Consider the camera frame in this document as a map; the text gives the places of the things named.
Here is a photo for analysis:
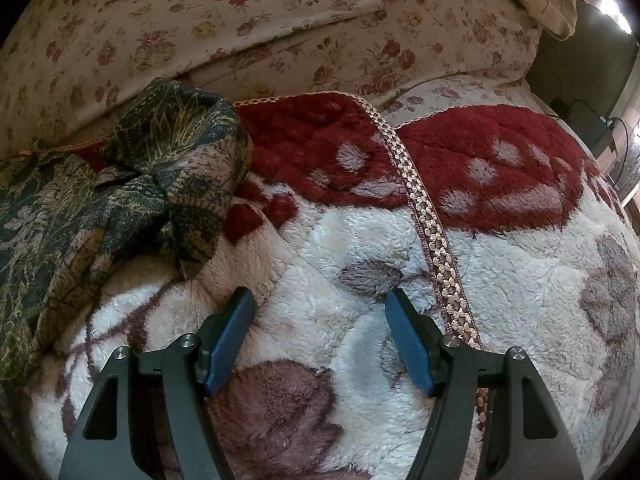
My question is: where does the beige floral quilt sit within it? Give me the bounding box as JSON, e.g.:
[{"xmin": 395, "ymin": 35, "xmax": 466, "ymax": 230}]
[{"xmin": 0, "ymin": 0, "xmax": 546, "ymax": 156}]

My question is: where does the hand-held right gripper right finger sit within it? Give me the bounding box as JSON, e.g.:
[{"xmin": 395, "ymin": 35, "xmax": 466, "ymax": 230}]
[{"xmin": 386, "ymin": 287, "xmax": 586, "ymax": 480}]

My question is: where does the black cable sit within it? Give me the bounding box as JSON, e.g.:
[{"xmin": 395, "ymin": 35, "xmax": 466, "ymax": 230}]
[{"xmin": 550, "ymin": 99, "xmax": 633, "ymax": 186}]

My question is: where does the dark leaf-patterned garment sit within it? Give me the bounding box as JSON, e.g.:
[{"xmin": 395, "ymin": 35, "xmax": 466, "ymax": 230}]
[{"xmin": 0, "ymin": 77, "xmax": 253, "ymax": 386}]

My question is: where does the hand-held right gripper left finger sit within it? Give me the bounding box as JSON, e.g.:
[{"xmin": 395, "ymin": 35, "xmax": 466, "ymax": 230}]
[{"xmin": 59, "ymin": 286, "xmax": 257, "ymax": 480}]

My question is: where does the black box device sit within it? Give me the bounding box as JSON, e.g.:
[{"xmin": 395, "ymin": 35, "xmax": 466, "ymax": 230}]
[{"xmin": 582, "ymin": 112, "xmax": 616, "ymax": 148}]

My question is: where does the red and white fleece blanket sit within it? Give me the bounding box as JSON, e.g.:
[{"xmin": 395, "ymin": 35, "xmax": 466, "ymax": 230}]
[{"xmin": 0, "ymin": 91, "xmax": 640, "ymax": 480}]

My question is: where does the beige cloth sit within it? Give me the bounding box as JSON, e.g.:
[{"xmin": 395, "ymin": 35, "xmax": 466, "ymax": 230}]
[{"xmin": 482, "ymin": 0, "xmax": 583, "ymax": 41}]

